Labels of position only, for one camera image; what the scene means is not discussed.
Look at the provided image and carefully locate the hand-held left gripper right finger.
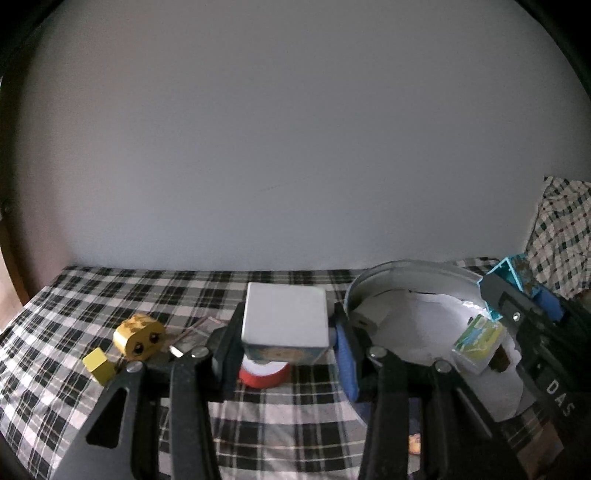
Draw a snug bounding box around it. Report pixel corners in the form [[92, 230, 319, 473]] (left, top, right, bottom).
[[333, 302, 527, 480]]

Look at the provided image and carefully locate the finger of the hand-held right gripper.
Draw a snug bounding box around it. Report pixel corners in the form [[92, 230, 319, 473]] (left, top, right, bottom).
[[480, 272, 546, 370], [536, 288, 566, 321]]

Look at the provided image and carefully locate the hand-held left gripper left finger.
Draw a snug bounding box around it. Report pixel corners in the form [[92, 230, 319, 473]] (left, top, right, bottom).
[[51, 302, 250, 480]]

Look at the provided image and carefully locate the blue bear toy brick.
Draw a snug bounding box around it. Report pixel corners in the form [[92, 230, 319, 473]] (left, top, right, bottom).
[[478, 255, 543, 321]]

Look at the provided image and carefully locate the red tape roll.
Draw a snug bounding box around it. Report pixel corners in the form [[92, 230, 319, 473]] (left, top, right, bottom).
[[239, 359, 291, 388]]

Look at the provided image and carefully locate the green card case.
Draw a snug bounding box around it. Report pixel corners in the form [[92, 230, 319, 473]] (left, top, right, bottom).
[[452, 315, 506, 374]]

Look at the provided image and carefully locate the white power adapter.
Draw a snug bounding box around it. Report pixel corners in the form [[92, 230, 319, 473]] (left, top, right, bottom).
[[352, 298, 393, 330]]

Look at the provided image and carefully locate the white sun toy brick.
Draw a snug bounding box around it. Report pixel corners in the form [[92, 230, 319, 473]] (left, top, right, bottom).
[[241, 282, 338, 365]]

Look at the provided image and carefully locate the yellow face toy brick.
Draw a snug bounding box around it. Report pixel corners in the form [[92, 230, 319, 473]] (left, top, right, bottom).
[[113, 314, 166, 361]]

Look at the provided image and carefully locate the round blue metal tin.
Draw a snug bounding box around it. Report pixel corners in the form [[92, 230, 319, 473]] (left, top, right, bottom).
[[344, 260, 564, 467]]

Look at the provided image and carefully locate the small yellow block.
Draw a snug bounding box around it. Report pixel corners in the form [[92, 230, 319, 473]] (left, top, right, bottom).
[[83, 348, 116, 385]]

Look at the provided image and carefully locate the plaid pillow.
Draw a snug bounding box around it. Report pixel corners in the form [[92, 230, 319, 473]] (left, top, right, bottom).
[[526, 176, 591, 301]]

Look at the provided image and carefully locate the plaid bed sheet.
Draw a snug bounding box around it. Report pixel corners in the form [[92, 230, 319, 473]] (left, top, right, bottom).
[[0, 264, 566, 480]]

